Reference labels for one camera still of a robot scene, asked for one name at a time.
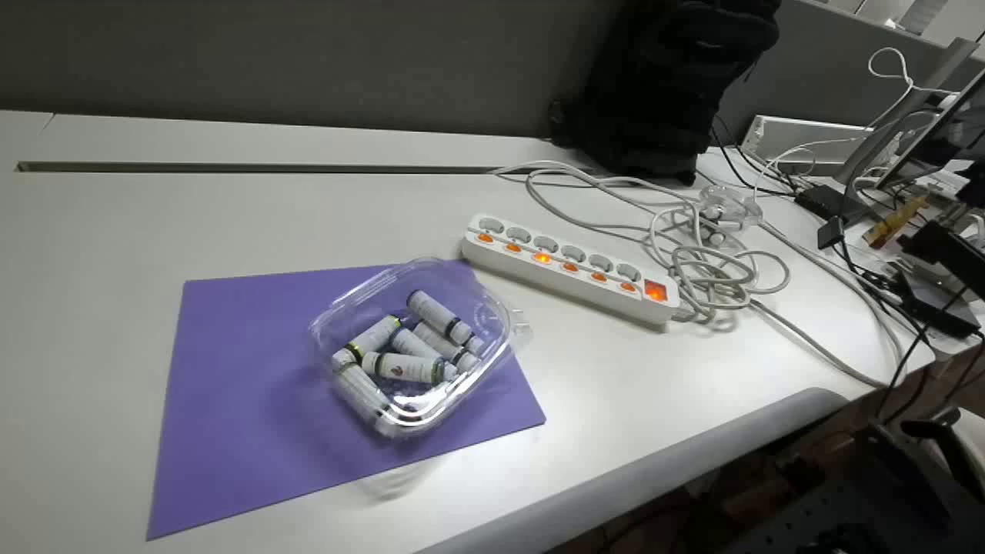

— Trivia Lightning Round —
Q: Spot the yellow wooden stick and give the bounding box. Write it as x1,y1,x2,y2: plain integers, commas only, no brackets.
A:
862,194,934,250

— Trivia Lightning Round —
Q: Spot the small black adapter box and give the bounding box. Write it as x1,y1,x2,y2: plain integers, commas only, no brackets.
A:
797,183,874,251

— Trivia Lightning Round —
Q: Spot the white six-socket power strip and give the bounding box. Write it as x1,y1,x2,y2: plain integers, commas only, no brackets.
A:
455,210,684,332

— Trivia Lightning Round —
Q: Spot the white rectangular box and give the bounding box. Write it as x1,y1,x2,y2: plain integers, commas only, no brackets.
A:
738,112,877,176

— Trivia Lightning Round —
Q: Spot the clear plastic container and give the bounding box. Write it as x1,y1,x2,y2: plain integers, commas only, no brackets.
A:
304,254,519,445

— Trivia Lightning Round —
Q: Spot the short white cylindrical tube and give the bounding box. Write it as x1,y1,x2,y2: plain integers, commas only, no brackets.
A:
450,332,491,376

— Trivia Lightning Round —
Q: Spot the grey metal stand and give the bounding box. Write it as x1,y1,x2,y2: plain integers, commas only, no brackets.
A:
836,38,985,194

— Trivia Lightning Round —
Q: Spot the white looped wire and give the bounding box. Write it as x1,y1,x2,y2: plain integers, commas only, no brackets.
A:
865,44,916,98

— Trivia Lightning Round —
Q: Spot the long black cable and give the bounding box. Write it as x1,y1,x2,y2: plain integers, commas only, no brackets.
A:
715,146,985,396

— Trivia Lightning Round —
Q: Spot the thick white power cable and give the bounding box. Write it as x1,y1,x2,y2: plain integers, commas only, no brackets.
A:
497,159,795,335

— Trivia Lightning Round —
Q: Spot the purple paper mat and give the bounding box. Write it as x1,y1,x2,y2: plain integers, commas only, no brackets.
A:
144,259,547,544

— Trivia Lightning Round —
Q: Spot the black chair base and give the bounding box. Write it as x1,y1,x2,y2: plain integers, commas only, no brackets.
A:
718,407,985,554

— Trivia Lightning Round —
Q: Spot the black flat device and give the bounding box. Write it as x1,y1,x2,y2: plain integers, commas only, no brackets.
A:
889,219,985,341

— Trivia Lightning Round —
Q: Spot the thin grey cable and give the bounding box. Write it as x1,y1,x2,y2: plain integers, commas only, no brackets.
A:
705,183,910,393

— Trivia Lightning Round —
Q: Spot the black bag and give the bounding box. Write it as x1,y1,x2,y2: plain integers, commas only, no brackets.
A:
546,0,784,188

